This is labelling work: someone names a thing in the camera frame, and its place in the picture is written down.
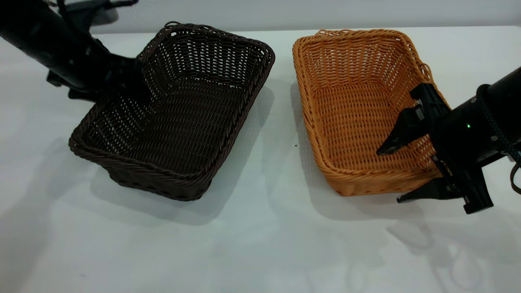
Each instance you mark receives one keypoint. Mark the orange woven wicker basket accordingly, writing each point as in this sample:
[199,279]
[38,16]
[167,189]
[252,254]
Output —
[350,122]

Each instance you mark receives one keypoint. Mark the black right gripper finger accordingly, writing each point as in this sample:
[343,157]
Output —
[435,190]
[403,130]

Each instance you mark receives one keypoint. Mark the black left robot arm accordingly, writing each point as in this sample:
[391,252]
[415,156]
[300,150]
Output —
[36,34]

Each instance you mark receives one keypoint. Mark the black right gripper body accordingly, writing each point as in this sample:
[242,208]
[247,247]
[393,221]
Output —
[460,134]

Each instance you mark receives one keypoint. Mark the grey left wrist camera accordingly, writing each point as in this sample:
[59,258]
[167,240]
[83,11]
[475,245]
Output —
[97,14]

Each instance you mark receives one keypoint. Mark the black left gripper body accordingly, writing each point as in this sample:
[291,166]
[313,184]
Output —
[95,71]

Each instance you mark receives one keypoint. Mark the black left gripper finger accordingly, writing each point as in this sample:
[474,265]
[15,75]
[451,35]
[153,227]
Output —
[136,81]

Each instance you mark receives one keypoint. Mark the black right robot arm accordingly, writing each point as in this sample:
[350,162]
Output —
[506,106]

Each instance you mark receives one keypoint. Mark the black woven wicker basket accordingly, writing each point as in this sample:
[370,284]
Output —
[191,122]

